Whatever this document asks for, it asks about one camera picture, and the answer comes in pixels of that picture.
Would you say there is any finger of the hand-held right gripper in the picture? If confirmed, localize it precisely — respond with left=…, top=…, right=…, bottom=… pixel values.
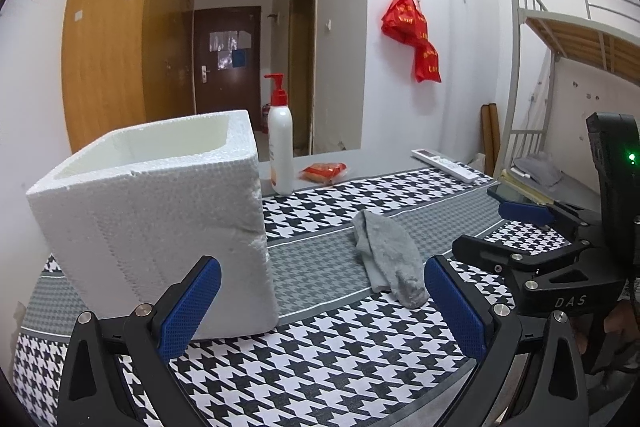
left=452, top=234, right=604, bottom=281
left=498, top=200, right=601, bottom=243

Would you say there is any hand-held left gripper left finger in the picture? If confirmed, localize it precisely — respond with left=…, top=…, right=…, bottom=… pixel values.
left=57, top=255, right=222, bottom=427

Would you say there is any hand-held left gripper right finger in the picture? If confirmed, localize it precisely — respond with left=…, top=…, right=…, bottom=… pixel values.
left=423, top=255, right=591, bottom=427

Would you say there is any white foam box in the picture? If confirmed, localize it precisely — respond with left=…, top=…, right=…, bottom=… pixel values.
left=26, top=109, right=279, bottom=342

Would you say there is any grey sock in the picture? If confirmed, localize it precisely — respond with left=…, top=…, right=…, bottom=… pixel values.
left=352, top=209, right=431, bottom=308

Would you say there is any person's right hand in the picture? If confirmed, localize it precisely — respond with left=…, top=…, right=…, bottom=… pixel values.
left=604, top=299, right=639, bottom=366

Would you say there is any black smartphone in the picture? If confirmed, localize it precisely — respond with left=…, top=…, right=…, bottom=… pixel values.
left=487, top=183, right=554, bottom=208

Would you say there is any grey pillow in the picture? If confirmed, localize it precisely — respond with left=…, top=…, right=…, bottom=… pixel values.
left=512, top=152, right=566, bottom=188

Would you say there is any white remote control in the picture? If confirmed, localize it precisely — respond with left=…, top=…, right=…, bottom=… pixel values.
left=410, top=148, right=494, bottom=184

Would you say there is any houndstooth tablecloth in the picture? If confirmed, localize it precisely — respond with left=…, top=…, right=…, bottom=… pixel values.
left=12, top=152, right=640, bottom=427

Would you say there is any white metal bunk bed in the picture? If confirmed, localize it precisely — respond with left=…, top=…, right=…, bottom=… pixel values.
left=492, top=0, right=640, bottom=188

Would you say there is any red snack packet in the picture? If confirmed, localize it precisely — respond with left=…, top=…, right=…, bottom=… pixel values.
left=298, top=161, right=350, bottom=184

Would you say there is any white bottle red pump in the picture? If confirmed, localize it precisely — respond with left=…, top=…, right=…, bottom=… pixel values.
left=263, top=73, right=295, bottom=196

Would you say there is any red plastic bag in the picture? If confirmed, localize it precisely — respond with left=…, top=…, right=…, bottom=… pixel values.
left=380, top=0, right=443, bottom=84

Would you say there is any dark brown door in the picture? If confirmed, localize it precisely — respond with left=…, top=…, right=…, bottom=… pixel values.
left=189, top=5, right=262, bottom=132

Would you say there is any wooden wardrobe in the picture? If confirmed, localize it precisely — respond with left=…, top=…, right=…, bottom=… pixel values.
left=61, top=0, right=197, bottom=155

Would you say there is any grey paper notice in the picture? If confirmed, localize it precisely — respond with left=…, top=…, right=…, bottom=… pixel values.
left=209, top=30, right=239, bottom=54

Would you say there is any wooden side doorway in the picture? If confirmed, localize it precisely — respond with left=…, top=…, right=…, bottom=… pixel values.
left=288, top=0, right=320, bottom=156

